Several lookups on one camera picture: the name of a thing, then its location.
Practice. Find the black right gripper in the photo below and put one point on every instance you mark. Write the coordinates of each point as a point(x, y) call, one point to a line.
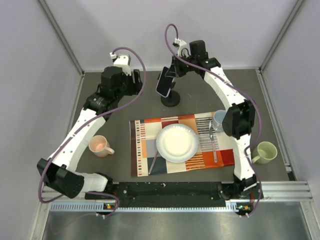
point(175, 70)

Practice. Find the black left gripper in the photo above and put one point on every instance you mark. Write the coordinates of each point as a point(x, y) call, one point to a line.
point(134, 87)

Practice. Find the phone with lilac case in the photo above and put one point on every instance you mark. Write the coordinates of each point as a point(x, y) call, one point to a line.
point(164, 83)

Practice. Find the black phone stand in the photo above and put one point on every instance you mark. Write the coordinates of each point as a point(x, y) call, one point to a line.
point(173, 98)

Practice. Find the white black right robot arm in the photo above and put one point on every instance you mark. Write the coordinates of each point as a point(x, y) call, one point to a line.
point(240, 111)

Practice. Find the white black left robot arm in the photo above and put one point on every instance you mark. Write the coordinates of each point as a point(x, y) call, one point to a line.
point(58, 172)

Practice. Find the blue grey mug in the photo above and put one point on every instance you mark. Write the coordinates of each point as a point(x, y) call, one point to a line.
point(217, 120)

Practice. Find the pink ceramic mug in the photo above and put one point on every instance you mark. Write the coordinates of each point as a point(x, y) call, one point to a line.
point(100, 147)

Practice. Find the white ceramic plate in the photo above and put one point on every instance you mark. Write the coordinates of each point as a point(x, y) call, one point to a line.
point(177, 143)

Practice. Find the colourful patterned placemat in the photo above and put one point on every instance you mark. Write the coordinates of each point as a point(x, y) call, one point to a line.
point(143, 133)

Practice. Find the green mug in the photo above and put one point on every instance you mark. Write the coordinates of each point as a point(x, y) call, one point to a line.
point(264, 153)

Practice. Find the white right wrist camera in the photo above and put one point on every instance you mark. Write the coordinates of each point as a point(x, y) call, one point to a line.
point(180, 45)

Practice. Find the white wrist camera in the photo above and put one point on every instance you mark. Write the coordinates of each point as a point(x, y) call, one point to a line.
point(122, 61)
point(180, 45)

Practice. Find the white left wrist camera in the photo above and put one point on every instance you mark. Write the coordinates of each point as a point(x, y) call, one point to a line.
point(122, 61)

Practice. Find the pink handled knife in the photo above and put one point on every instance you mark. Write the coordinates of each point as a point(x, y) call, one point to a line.
point(153, 163)

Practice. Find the pink handled fork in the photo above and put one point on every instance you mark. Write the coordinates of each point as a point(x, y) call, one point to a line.
point(211, 135)

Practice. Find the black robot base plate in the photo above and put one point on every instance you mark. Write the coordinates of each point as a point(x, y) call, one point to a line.
point(213, 189)

